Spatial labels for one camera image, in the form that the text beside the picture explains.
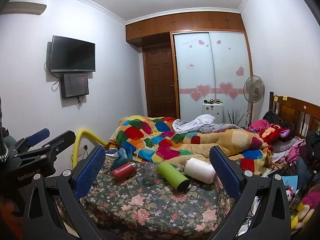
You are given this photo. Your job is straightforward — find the spiky potted plant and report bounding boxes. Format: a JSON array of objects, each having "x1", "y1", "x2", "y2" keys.
[{"x1": 227, "y1": 109, "x2": 247, "y2": 126}]

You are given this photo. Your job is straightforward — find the small white cabinet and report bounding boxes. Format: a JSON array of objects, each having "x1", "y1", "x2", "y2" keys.
[{"x1": 202, "y1": 103, "x2": 224, "y2": 124}]

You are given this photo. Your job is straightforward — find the white air conditioner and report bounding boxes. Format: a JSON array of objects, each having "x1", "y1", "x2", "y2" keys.
[{"x1": 1, "y1": 2, "x2": 47, "y2": 16}]

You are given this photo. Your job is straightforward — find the brown wooden headboard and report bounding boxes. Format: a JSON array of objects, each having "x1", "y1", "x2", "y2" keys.
[{"x1": 269, "y1": 91, "x2": 320, "y2": 140}]

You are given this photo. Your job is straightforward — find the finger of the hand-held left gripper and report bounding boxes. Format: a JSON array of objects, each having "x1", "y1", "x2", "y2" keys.
[
  {"x1": 12, "y1": 130, "x2": 77, "y2": 165},
  {"x1": 12, "y1": 128, "x2": 50, "y2": 156}
]

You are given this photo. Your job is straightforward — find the grey striped cloth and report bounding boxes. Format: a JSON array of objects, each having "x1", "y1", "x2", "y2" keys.
[{"x1": 172, "y1": 114, "x2": 241, "y2": 134}]

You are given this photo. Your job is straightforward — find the white metal bottle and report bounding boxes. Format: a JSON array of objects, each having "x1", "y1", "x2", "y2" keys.
[{"x1": 184, "y1": 157, "x2": 217, "y2": 184}]

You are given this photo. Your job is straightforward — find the black wall television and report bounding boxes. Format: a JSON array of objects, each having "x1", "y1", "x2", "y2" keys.
[{"x1": 47, "y1": 35, "x2": 96, "y2": 73}]

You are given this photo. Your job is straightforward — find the teal bottle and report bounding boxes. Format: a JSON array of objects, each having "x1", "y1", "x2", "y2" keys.
[{"x1": 109, "y1": 148, "x2": 133, "y2": 170}]

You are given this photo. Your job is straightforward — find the clear glass cup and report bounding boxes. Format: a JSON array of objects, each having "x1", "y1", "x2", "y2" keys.
[{"x1": 143, "y1": 162, "x2": 158, "y2": 186}]

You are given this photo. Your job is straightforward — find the brown overhead wooden cabinets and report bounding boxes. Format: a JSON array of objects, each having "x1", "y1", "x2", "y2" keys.
[{"x1": 125, "y1": 11, "x2": 247, "y2": 48}]

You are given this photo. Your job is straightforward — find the light blue booklet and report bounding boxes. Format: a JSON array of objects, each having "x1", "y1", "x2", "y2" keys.
[{"x1": 284, "y1": 175, "x2": 299, "y2": 193}]

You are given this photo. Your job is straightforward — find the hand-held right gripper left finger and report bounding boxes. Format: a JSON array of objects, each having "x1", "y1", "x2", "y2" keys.
[{"x1": 22, "y1": 145, "x2": 107, "y2": 240}]

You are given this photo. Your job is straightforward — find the green metal bottle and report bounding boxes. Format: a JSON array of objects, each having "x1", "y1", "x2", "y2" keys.
[{"x1": 157, "y1": 161, "x2": 190, "y2": 192}]

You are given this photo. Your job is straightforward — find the brown wooden door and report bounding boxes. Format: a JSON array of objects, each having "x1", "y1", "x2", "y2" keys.
[{"x1": 143, "y1": 45, "x2": 179, "y2": 119}]

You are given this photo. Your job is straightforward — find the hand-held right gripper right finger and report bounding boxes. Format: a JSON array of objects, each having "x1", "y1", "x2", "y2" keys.
[{"x1": 207, "y1": 146, "x2": 292, "y2": 240}]

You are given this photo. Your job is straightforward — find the black bag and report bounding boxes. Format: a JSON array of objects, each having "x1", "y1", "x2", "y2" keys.
[{"x1": 262, "y1": 110, "x2": 286, "y2": 126}]

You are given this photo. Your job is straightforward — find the white standing fan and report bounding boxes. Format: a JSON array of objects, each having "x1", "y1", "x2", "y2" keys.
[{"x1": 244, "y1": 75, "x2": 265, "y2": 128}]

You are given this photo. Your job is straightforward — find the heart-decorated sliding wardrobe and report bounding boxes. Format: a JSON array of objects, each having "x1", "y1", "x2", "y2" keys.
[{"x1": 171, "y1": 31, "x2": 253, "y2": 126}]

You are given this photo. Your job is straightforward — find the yellow foam tube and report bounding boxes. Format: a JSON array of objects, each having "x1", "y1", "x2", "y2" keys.
[{"x1": 72, "y1": 128, "x2": 107, "y2": 169}]

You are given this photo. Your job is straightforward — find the floral bed sheet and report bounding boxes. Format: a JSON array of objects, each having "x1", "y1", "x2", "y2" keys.
[{"x1": 55, "y1": 152, "x2": 253, "y2": 240}]

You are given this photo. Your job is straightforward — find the red metal bottle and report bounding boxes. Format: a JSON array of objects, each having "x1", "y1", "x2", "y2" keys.
[{"x1": 111, "y1": 162, "x2": 137, "y2": 180}]

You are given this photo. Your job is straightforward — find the small black wall monitor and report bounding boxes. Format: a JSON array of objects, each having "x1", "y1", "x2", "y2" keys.
[{"x1": 61, "y1": 73, "x2": 90, "y2": 99}]

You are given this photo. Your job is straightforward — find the black television cables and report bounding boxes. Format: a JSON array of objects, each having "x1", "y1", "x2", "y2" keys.
[{"x1": 45, "y1": 57, "x2": 63, "y2": 93}]

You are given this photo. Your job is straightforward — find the colourful patchwork blanket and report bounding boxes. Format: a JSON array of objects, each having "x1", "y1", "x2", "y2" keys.
[{"x1": 105, "y1": 115, "x2": 274, "y2": 173}]

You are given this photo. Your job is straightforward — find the pink cloth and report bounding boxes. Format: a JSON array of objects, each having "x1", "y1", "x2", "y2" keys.
[{"x1": 250, "y1": 119, "x2": 270, "y2": 133}]

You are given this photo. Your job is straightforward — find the red plush toy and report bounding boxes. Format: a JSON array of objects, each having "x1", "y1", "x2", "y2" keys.
[{"x1": 260, "y1": 124, "x2": 294, "y2": 145}]

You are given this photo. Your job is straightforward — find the yellow and white plush toy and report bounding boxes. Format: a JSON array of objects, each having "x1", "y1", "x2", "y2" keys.
[{"x1": 290, "y1": 200, "x2": 316, "y2": 230}]

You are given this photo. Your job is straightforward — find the black clothing pile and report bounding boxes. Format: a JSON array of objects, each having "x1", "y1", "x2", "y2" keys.
[{"x1": 304, "y1": 130, "x2": 320, "y2": 165}]

